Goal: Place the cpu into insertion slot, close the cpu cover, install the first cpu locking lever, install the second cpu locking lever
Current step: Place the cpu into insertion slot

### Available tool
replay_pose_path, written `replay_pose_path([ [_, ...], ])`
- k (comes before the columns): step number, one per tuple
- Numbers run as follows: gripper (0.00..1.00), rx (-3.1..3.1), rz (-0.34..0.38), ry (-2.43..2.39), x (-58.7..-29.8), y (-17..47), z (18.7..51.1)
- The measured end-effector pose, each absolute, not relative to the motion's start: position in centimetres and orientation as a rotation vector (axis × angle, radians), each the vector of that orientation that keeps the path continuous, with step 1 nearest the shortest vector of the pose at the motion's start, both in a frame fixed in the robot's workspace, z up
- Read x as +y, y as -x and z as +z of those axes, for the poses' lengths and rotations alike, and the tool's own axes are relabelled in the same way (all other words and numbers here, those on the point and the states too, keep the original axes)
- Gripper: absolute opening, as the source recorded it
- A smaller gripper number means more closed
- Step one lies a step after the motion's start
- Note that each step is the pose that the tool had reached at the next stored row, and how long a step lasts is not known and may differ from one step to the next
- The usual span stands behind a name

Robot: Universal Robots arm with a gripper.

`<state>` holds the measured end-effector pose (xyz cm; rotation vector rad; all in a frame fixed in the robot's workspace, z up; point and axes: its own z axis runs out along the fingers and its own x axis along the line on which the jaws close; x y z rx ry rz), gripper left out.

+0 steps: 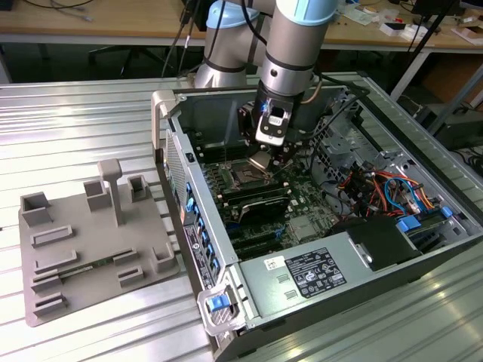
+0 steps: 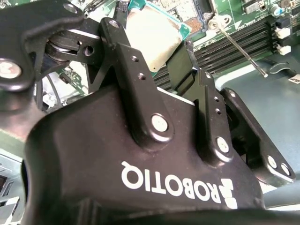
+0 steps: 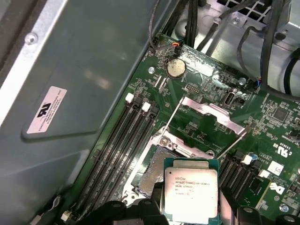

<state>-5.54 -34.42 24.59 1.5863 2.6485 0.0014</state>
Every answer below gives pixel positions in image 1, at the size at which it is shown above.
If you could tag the black plastic air shroud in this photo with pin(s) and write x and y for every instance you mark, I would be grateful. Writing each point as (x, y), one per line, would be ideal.
(377, 241)

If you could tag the silver CPU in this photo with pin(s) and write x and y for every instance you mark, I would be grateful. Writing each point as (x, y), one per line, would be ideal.
(260, 160)

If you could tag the blue disk carrier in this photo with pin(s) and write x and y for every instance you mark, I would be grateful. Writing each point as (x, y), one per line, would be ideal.
(445, 212)
(409, 223)

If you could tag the open PC case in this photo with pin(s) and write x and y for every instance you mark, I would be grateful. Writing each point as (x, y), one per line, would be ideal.
(211, 113)

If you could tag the brown cardboard piece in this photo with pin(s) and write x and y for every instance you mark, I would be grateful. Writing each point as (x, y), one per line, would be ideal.
(469, 34)

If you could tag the blue case latch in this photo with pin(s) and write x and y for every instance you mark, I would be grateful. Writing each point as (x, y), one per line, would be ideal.
(218, 303)

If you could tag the metal locking lever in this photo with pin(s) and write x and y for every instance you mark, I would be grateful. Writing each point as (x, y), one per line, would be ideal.
(283, 170)
(225, 156)

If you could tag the CPU socket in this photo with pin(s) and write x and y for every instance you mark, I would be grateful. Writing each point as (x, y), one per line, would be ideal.
(241, 177)

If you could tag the green motherboard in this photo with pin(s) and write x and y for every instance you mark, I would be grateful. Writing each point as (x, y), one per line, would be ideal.
(302, 196)

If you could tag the black RAM slot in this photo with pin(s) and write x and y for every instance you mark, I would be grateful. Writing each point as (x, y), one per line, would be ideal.
(217, 158)
(253, 190)
(255, 195)
(214, 148)
(216, 153)

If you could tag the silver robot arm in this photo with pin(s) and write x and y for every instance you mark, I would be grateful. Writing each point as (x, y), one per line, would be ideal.
(290, 49)

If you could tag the perforated metal drive cage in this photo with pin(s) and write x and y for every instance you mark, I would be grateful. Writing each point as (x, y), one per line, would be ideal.
(351, 151)

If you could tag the black expansion slot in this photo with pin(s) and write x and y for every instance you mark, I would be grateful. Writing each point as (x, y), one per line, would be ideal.
(256, 234)
(260, 249)

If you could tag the white box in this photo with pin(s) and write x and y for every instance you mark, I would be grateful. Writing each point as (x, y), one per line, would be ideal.
(386, 32)

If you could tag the black graphics card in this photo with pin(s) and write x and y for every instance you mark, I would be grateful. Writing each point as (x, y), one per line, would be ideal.
(264, 209)

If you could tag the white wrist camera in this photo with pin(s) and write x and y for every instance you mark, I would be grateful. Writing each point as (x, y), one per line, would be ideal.
(269, 135)

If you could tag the silver chipset heat sink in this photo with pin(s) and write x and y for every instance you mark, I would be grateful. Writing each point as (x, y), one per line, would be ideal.
(302, 228)

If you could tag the black computer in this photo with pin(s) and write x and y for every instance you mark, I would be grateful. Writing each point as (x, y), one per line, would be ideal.
(460, 128)

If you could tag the grey power supply unit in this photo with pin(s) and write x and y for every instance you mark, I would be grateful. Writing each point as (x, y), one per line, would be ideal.
(264, 286)

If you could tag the black office chair base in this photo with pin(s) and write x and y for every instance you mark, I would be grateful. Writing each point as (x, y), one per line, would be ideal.
(130, 54)

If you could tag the green RAM stick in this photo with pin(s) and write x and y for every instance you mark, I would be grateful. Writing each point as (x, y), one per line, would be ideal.
(94, 264)

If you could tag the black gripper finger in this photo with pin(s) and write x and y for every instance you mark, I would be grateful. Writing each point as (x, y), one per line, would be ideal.
(288, 152)

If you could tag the grey parts rack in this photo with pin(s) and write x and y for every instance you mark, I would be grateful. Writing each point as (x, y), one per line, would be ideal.
(98, 234)

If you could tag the wooden desk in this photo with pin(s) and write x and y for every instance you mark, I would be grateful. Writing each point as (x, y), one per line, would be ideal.
(113, 19)

